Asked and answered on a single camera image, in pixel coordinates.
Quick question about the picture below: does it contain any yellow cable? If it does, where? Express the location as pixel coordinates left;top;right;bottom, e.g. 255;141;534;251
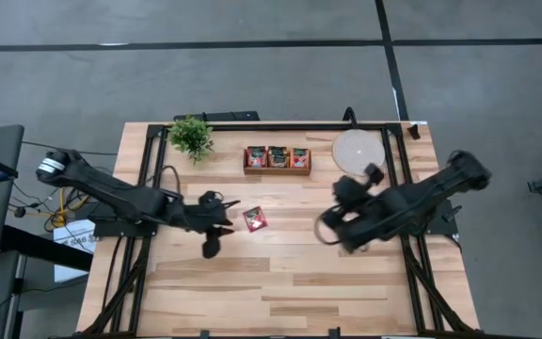
54;187;88;230

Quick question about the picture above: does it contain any black desk bar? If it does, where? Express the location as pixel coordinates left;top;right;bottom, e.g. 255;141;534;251
0;224;94;273

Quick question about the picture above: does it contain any pink packet edge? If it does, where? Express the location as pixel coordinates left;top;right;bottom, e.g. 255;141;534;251
289;147;311;170

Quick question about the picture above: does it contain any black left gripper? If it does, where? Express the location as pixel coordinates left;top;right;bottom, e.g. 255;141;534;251
171;190;242;260

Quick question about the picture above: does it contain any black floor cable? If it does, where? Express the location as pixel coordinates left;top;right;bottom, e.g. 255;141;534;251
21;139;120;156

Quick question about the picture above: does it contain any white paper label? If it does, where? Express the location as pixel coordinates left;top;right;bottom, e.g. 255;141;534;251
53;218;98;283

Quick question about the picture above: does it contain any green plant in white pot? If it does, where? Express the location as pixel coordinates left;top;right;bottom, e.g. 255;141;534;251
166;116;215;166

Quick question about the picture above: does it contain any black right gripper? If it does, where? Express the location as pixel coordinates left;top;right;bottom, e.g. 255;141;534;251
315;162;394;255

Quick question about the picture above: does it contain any black aluminium table frame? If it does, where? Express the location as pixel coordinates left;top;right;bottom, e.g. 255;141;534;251
80;121;477;339

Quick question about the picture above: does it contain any wooden three-compartment tea box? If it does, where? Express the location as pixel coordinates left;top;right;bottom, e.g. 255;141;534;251
242;146;312;177

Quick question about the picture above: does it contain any beige vanilla tea packet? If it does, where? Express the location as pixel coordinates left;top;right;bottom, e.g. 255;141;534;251
267;146;290;170

